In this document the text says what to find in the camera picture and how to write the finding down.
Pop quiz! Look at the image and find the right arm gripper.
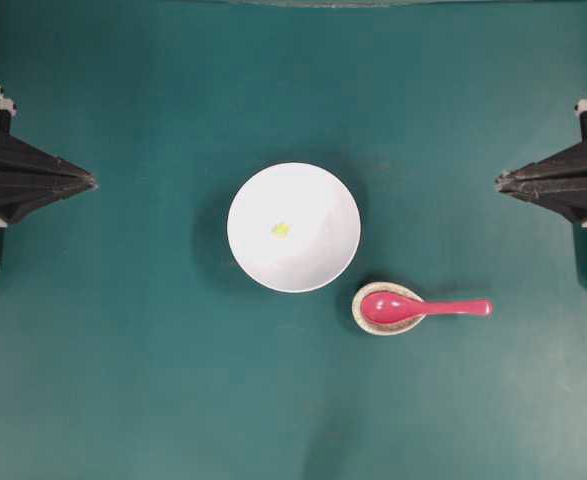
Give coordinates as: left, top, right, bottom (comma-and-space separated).
495, 98, 587, 229

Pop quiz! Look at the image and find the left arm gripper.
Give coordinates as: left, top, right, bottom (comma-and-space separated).
0, 85, 96, 264

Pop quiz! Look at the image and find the red plastic spoon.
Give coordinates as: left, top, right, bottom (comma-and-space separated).
360, 291, 493, 325

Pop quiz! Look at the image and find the yellow hexagonal prism block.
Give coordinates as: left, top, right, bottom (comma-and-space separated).
271, 223, 290, 238

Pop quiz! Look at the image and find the beige crackle spoon rest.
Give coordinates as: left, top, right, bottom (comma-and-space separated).
351, 282, 425, 336

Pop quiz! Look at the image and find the white ceramic bowl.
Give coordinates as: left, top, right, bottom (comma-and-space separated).
227, 162, 362, 293

